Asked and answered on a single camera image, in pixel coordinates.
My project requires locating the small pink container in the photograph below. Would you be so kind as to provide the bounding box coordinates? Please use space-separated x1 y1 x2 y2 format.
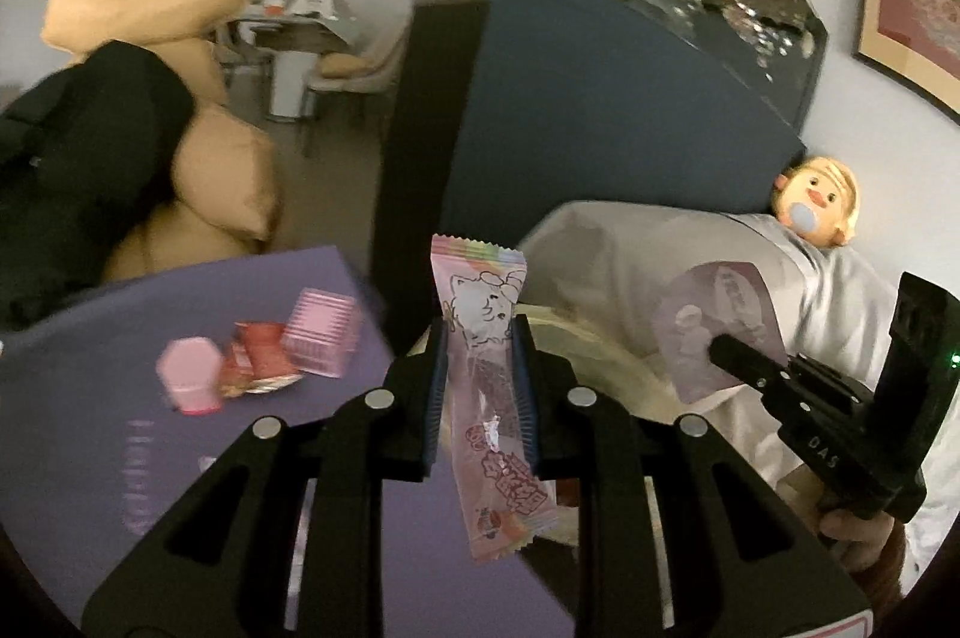
156 338 224 414

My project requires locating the grey dining chair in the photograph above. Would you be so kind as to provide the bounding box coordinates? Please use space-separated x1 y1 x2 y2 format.
307 23 410 100

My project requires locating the black cloth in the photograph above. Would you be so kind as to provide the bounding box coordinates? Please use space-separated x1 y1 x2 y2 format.
0 40 197 332

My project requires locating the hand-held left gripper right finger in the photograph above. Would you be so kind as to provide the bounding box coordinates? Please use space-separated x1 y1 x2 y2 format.
512 315 875 638

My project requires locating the person's right hand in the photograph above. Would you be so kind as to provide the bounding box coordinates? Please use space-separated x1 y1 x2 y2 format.
816 507 905 575

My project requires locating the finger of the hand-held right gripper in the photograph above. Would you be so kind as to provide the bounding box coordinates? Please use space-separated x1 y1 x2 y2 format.
709 332 807 407

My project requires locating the orange pillow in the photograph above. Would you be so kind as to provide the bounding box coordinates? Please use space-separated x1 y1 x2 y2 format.
105 203 263 281
172 106 278 242
165 38 230 107
41 0 256 55

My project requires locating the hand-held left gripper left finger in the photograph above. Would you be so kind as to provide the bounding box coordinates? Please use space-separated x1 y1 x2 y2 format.
81 317 451 638

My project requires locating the plush doll head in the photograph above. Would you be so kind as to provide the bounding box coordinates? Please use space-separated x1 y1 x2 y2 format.
771 154 860 249

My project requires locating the person's right forearm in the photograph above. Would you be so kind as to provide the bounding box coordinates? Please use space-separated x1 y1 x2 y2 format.
851 525 923 616

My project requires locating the pink striped snack packet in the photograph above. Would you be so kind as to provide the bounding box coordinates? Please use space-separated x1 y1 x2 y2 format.
281 287 361 378

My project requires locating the pink cat-print snack packet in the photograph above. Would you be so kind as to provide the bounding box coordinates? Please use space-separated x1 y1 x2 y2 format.
429 233 560 564

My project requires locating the white dining table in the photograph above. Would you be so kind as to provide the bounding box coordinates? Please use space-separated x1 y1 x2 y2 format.
225 0 357 124

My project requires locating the dark blue cabinet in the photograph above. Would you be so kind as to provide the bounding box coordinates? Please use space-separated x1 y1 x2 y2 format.
371 0 807 347

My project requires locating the red snack packet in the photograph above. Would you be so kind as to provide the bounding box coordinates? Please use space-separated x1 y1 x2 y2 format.
217 321 305 399

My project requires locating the lilac snack packet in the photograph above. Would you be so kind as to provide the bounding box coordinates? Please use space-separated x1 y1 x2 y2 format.
651 259 788 405

